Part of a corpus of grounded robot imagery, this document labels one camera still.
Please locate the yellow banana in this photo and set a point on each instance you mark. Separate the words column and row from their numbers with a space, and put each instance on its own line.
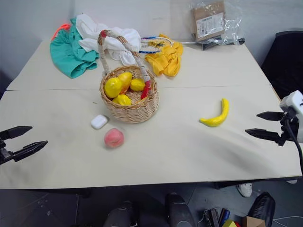
column 216, row 118

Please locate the black chair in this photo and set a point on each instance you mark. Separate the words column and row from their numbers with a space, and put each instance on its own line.
column 285, row 63

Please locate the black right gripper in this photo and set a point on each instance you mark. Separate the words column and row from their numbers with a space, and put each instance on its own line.
column 291, row 127

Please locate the pink peach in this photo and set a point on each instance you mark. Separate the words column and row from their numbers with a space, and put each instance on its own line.
column 114, row 138

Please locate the white shoe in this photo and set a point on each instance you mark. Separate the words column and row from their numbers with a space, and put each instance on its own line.
column 244, row 189

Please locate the dark rounded shape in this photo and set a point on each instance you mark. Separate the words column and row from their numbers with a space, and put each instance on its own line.
column 120, row 215
column 178, row 210

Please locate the brown cardboard box with label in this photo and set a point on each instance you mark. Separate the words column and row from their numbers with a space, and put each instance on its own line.
column 208, row 21

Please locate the yellow lemon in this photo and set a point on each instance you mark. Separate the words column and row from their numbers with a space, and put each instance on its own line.
column 137, row 84
column 122, row 100

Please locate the clear plastic bag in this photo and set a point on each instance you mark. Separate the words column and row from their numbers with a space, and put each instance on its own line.
column 227, row 28

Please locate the woven wicker basket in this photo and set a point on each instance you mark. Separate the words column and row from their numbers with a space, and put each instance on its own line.
column 132, row 112

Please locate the badminton racket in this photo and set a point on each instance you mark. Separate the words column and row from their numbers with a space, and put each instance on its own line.
column 151, row 45

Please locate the large yellow pear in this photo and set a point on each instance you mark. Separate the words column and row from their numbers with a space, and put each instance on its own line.
column 113, row 88

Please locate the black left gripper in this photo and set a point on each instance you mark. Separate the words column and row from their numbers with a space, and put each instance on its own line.
column 6, row 156

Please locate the white cloth garment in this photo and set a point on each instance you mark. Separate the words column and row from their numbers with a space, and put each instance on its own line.
column 111, row 40

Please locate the yellow mango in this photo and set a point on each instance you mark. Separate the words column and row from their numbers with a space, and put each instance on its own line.
column 126, row 79

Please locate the black bag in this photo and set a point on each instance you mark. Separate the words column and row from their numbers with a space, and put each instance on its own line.
column 262, row 208

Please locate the yellow cloth garment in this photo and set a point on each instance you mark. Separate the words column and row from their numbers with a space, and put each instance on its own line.
column 166, row 59

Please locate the white earbud case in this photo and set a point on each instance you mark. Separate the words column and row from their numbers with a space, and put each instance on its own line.
column 99, row 121

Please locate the green cloth garment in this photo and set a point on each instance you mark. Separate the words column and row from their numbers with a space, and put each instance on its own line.
column 71, row 53

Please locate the small brown cardboard box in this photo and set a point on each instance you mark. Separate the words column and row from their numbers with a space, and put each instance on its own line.
column 253, row 222

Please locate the yellow green block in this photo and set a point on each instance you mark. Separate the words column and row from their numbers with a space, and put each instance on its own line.
column 229, row 223

